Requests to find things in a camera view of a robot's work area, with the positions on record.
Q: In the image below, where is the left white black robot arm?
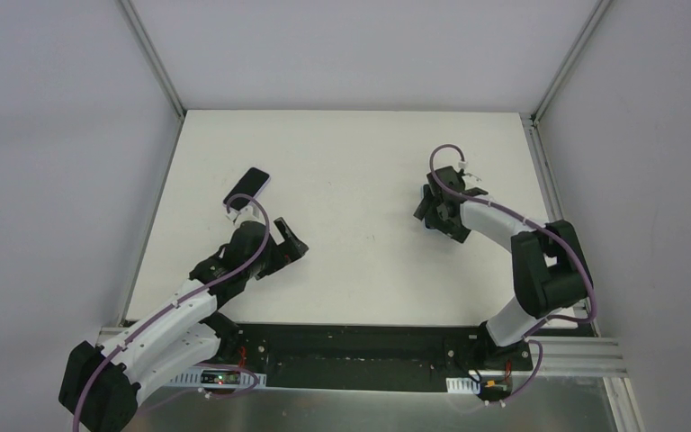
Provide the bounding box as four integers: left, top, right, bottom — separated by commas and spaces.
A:
58, 218, 309, 431

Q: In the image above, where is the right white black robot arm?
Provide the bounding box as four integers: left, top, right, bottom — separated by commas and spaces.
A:
414, 166, 591, 369

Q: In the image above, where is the purple-edged black smartphone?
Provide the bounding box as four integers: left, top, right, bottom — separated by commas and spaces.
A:
222, 167, 271, 212

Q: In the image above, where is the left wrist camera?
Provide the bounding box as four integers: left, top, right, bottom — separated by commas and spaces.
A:
226, 202, 263, 228

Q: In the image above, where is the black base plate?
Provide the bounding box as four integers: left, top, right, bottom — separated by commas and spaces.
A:
181, 323, 532, 393

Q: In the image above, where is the right white cable duct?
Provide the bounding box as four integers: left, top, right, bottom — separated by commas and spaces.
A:
445, 377, 481, 395

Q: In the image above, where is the left aluminium frame post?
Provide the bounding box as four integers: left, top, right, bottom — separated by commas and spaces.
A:
116, 0, 187, 123

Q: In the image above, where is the aluminium frame post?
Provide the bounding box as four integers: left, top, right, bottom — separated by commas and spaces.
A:
530, 0, 615, 127
116, 0, 187, 123

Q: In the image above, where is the right aluminium frame post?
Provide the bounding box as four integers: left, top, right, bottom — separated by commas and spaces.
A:
530, 0, 615, 127

